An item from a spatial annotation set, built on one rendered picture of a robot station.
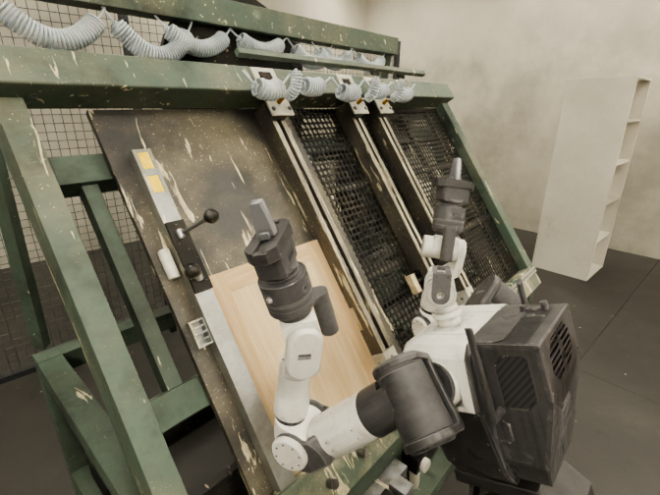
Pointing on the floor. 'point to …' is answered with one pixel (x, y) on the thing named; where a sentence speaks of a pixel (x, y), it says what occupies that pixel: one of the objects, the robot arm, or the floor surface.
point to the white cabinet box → (588, 172)
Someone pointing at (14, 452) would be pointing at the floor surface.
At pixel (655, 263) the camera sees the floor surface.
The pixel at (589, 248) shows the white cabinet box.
